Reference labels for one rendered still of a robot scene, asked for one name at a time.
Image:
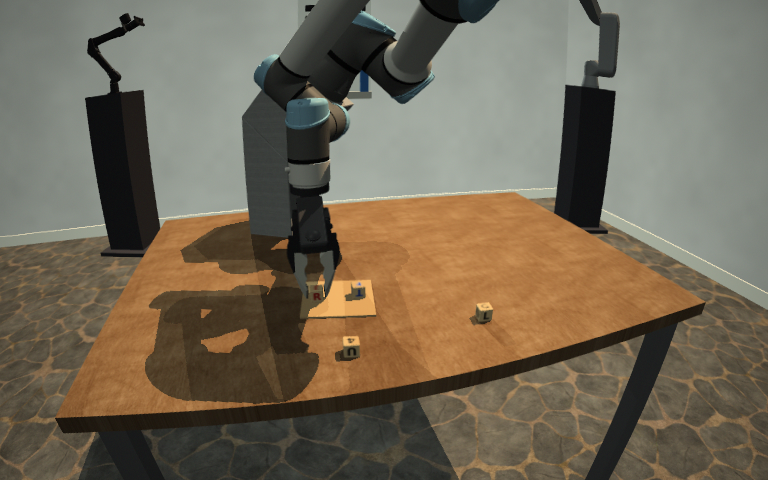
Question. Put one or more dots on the beige letter block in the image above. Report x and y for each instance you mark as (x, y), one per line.
(351, 347)
(484, 312)
(316, 293)
(358, 289)

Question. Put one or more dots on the light orange mat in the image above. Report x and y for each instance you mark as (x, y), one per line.
(339, 303)

